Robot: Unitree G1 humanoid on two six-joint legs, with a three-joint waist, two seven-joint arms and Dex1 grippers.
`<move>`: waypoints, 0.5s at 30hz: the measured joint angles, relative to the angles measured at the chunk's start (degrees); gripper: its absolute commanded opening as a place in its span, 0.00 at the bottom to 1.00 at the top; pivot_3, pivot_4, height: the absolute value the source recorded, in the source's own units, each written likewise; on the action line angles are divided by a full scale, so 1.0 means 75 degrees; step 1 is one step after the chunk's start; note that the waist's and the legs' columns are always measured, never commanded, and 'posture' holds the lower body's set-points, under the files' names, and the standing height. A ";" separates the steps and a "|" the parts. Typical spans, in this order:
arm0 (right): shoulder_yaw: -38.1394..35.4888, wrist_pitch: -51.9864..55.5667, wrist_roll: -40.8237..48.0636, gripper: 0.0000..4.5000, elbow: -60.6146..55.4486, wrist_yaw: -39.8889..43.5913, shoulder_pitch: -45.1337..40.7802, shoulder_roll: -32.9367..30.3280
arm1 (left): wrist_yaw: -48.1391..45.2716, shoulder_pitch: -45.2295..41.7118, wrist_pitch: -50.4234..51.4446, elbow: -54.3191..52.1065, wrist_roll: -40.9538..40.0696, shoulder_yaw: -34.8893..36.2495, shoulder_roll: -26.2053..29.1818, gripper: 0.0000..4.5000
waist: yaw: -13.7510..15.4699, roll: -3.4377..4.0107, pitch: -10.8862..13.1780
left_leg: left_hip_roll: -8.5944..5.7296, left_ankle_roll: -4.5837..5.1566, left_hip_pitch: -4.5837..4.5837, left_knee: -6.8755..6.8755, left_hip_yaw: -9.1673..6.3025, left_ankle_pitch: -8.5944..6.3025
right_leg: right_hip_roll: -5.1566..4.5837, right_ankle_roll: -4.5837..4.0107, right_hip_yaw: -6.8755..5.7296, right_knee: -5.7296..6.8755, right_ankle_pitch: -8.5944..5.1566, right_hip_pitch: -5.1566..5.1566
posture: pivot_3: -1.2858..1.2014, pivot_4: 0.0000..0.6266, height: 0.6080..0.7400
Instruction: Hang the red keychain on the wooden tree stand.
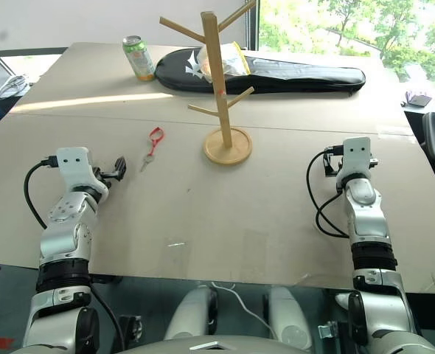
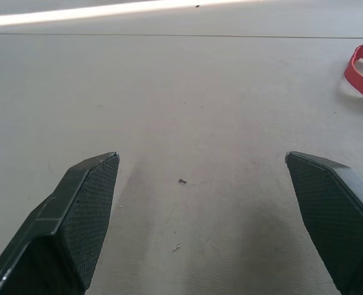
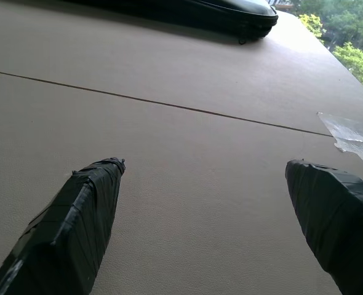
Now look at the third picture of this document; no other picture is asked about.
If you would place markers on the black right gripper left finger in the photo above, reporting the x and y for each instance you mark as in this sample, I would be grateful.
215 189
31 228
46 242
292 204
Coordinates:
67 233

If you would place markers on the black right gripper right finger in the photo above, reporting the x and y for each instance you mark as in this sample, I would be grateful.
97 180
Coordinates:
332 221

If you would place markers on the black zippered case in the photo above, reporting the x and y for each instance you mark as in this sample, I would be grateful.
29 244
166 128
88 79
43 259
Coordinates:
221 18

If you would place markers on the clear adhesive tape strip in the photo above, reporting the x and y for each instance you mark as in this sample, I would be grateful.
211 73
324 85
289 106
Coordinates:
352 133

